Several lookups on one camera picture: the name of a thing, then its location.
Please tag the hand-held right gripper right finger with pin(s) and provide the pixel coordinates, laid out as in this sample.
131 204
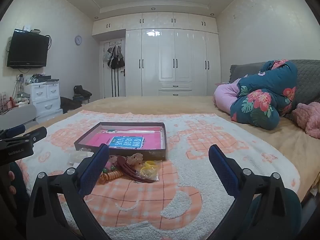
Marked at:
222 170

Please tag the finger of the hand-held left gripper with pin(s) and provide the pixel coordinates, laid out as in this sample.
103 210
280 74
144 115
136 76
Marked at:
15 130
37 133

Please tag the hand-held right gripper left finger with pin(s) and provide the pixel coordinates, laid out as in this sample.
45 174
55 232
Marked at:
96 167

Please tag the clear packet with white strip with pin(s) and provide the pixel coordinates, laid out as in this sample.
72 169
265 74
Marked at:
75 158

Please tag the dark red hair clip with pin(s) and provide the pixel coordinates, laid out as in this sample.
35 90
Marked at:
127 170

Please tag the shallow cardboard box tray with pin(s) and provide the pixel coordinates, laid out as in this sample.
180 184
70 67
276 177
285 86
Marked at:
155 155

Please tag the person's left hand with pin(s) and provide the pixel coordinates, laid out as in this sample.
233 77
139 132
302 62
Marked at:
12 174

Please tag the white drawer cabinet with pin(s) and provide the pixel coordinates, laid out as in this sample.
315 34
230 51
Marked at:
42 97

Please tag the clear red speckled hair claw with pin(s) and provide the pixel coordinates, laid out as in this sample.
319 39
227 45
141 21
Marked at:
135 158

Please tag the dark bag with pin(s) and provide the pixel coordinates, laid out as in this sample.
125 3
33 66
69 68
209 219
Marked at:
68 103

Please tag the black set-top box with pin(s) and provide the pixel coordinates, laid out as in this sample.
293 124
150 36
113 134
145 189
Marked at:
45 78

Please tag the dark clothes on stool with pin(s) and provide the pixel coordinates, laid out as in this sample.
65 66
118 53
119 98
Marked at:
81 91

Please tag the pink quilt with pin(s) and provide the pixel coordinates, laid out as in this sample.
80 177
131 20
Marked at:
225 97

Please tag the teal floral quilt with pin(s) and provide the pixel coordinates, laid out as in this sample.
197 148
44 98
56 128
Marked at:
257 97

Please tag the white door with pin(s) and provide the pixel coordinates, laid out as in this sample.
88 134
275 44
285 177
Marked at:
106 85

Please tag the bed with tan cover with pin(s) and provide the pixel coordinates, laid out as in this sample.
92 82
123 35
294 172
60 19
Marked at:
162 103

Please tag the pink fuzzy blanket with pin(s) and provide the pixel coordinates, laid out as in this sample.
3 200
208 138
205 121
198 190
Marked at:
310 117

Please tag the white router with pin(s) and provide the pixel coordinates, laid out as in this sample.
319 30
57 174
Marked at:
27 28

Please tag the hanging bags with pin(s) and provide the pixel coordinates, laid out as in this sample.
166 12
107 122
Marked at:
113 60

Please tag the grey quilted headboard cushion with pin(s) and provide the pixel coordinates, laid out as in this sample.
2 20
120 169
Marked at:
307 75

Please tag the white wardrobe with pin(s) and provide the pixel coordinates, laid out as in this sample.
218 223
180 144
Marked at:
165 55

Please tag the black wall television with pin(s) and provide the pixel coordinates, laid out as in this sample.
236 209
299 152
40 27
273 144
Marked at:
27 48

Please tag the round wall clock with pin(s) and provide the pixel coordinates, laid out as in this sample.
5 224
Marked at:
78 40

